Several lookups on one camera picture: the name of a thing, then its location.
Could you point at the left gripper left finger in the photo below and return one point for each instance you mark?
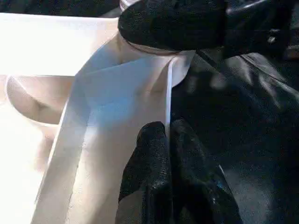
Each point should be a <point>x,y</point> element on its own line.
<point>145,182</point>

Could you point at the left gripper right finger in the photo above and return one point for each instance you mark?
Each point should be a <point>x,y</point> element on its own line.
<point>196,182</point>

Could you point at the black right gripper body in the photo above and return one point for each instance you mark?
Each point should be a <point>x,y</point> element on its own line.
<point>257,25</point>

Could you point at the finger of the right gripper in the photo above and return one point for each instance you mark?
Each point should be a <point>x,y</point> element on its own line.
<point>173,23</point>

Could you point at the white plastic table top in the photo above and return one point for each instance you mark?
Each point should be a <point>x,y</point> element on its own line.
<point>107,107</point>

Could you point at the black work mat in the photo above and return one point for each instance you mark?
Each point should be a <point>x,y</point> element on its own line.
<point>243,121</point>

